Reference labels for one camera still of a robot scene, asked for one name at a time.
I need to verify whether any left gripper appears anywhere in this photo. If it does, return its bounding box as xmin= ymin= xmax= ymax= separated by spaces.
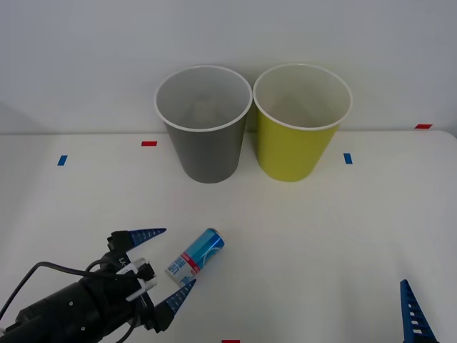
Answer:
xmin=84 ymin=227 xmax=198 ymax=334

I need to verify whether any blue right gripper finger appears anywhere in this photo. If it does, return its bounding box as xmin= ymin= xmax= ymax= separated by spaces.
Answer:
xmin=399 ymin=279 xmax=438 ymax=343

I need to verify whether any blue and white drink can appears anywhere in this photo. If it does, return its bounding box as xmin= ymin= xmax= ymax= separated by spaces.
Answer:
xmin=164 ymin=227 xmax=226 ymax=287

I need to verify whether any grey plastic waste bin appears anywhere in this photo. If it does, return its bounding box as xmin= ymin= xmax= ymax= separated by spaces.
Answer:
xmin=154 ymin=64 xmax=253 ymax=185

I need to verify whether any yellow-green plastic waste bin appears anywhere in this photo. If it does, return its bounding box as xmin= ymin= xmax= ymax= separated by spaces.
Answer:
xmin=252 ymin=63 xmax=353 ymax=183

